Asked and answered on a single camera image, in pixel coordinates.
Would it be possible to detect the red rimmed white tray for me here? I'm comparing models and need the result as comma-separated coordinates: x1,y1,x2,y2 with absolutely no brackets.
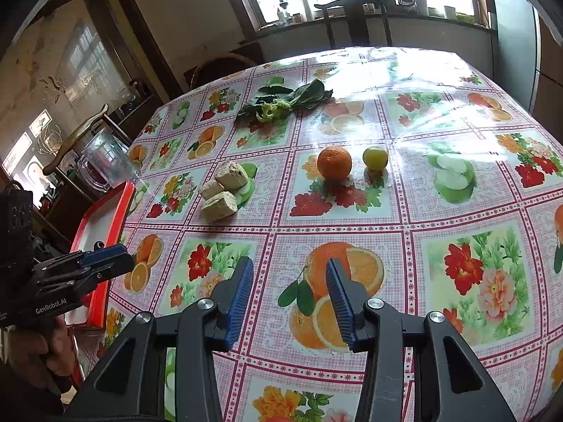
65,181,134,330

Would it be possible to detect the small green lime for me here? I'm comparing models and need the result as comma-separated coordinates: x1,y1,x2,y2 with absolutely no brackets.
363,147,388,172

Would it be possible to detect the orange mandarin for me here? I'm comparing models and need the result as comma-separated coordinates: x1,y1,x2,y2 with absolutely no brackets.
317,147,352,181

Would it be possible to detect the left hand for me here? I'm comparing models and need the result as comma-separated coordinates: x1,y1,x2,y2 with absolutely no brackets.
7,316,76,389

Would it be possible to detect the clear plastic pitcher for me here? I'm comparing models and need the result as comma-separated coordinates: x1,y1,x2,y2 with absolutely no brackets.
77,129,140,192

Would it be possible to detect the floral fruit tablecloth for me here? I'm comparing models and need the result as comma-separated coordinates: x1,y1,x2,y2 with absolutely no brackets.
83,46,563,422

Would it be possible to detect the round back wooden chair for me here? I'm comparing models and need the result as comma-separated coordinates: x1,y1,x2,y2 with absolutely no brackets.
189,52,256,90

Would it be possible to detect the green leafy vegetable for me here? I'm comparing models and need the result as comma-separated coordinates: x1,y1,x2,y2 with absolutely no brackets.
237,76,333,123

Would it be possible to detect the dark far wooden chair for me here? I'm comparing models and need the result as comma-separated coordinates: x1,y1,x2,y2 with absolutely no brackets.
314,0,393,50

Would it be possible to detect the silver refrigerator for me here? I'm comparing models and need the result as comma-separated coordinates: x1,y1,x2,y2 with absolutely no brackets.
493,0,541,113

